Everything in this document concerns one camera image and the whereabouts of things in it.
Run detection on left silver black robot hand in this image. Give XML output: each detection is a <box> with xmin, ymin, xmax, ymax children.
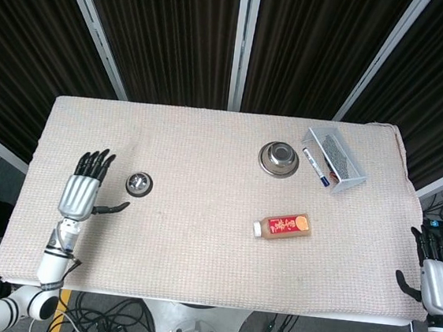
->
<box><xmin>55</xmin><ymin>144</ymin><xmax>136</xmax><ymax>227</ymax></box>

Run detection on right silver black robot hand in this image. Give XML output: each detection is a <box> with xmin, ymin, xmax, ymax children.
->
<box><xmin>391</xmin><ymin>222</ymin><xmax>443</xmax><ymax>317</ymax></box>

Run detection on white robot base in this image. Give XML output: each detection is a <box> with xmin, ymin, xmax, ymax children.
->
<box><xmin>139</xmin><ymin>297</ymin><xmax>255</xmax><ymax>332</ymax></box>

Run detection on small steel cup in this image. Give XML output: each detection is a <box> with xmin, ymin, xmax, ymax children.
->
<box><xmin>124</xmin><ymin>169</ymin><xmax>156</xmax><ymax>199</ymax></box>

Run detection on beige woven table cloth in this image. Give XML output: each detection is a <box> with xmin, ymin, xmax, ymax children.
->
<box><xmin>0</xmin><ymin>83</ymin><xmax>443</xmax><ymax>330</ymax></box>

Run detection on white mesh metal basket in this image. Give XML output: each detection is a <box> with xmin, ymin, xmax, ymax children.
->
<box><xmin>296</xmin><ymin>123</ymin><xmax>373</xmax><ymax>199</ymax></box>

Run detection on orange juice bottle red label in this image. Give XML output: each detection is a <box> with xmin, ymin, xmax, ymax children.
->
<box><xmin>251</xmin><ymin>207</ymin><xmax>315</xmax><ymax>244</ymax></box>

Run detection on blue capped marker pen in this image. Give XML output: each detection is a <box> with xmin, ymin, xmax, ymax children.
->
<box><xmin>298</xmin><ymin>146</ymin><xmax>334</xmax><ymax>188</ymax></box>

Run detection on stainless steel bowl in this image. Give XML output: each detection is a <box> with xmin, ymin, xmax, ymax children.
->
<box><xmin>255</xmin><ymin>138</ymin><xmax>303</xmax><ymax>181</ymax></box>

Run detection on black floor cables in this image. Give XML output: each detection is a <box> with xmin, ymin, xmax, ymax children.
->
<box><xmin>53</xmin><ymin>289</ymin><xmax>163</xmax><ymax>332</ymax></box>

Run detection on white floor cable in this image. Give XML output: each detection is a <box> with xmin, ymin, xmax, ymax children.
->
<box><xmin>28</xmin><ymin>307</ymin><xmax>96</xmax><ymax>332</ymax></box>

